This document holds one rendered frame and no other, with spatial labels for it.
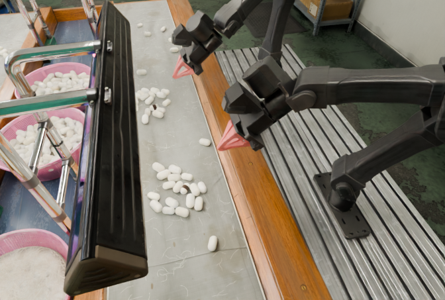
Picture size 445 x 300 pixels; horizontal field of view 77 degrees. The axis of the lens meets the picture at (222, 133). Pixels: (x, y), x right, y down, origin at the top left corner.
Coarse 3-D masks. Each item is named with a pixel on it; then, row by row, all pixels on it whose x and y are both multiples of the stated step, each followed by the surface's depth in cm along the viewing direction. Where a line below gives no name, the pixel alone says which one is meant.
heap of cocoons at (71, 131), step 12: (60, 120) 90; (72, 120) 91; (24, 132) 87; (36, 132) 87; (60, 132) 87; (72, 132) 87; (12, 144) 83; (24, 144) 86; (48, 144) 84; (72, 144) 85; (24, 156) 80; (48, 156) 80
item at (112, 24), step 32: (96, 32) 65; (128, 32) 65; (96, 64) 48; (128, 64) 55; (128, 96) 47; (96, 128) 35; (128, 128) 41; (96, 160) 31; (128, 160) 36; (96, 192) 29; (128, 192) 33; (96, 224) 26; (128, 224) 30; (96, 256) 24; (128, 256) 27; (64, 288) 27; (96, 288) 28
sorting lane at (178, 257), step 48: (144, 48) 125; (192, 96) 100; (144, 144) 84; (192, 144) 84; (144, 192) 72; (192, 240) 63; (240, 240) 63; (144, 288) 56; (192, 288) 56; (240, 288) 56
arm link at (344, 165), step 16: (432, 112) 51; (400, 128) 56; (416, 128) 52; (432, 128) 49; (384, 144) 58; (400, 144) 55; (416, 144) 54; (432, 144) 52; (336, 160) 71; (352, 160) 65; (368, 160) 61; (384, 160) 59; (400, 160) 58; (336, 176) 67; (352, 176) 64; (368, 176) 63
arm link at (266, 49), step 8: (280, 0) 94; (288, 0) 93; (272, 8) 98; (280, 8) 95; (288, 8) 96; (272, 16) 99; (280, 16) 97; (288, 16) 99; (272, 24) 100; (280, 24) 99; (272, 32) 101; (280, 32) 102; (264, 40) 105; (272, 40) 102; (280, 40) 104; (264, 48) 107; (272, 48) 104; (280, 48) 106; (264, 56) 107; (272, 56) 105; (280, 56) 108
